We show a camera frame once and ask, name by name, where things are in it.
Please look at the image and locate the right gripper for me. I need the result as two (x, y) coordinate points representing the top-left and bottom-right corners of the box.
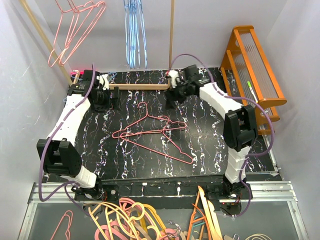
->
(164, 79), (191, 110)

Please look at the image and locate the pink wire hanger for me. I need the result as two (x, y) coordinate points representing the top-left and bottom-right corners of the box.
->
(119, 116), (195, 165)
(111, 101), (187, 139)

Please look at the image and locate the blue hanger hung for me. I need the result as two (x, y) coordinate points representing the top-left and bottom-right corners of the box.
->
(135, 0), (143, 69)
(137, 0), (148, 67)
(129, 0), (137, 69)

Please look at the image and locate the light blue wire hanger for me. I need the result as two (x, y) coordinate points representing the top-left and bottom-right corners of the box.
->
(129, 0), (140, 69)

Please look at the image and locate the pink wire hanger hung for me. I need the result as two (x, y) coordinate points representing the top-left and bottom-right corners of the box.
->
(48, 0), (92, 67)

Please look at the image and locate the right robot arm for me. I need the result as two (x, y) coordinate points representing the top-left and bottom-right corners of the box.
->
(164, 65), (258, 199)

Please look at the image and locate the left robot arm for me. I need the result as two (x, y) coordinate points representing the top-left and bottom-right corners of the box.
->
(36, 69), (120, 200)

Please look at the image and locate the pile of plastic hangers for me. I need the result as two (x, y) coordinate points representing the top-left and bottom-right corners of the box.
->
(84, 197), (187, 240)

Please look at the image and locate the wooden hangers pile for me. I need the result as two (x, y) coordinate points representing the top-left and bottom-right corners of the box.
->
(186, 185), (270, 240)

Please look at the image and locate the pink plastic marker strip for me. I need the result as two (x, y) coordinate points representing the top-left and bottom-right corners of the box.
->
(70, 70), (80, 76)

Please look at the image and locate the green white pen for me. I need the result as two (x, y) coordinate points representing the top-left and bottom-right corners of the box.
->
(247, 81), (258, 103)

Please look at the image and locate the orange wooden shelf rack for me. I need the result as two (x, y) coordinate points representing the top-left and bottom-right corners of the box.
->
(220, 25), (287, 122)

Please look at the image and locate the pink hanger on glass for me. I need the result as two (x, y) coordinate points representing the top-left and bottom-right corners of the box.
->
(49, 209), (74, 240)

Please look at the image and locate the wooden clothes rack frame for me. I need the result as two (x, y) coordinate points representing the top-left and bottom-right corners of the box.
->
(19, 0), (175, 91)

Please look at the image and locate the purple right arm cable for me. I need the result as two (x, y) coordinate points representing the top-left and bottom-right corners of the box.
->
(169, 53), (276, 218)

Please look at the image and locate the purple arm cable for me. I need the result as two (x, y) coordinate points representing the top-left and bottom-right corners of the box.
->
(37, 62), (97, 217)
(169, 53), (276, 218)

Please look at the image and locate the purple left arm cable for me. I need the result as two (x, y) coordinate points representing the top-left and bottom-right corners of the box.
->
(37, 62), (97, 217)

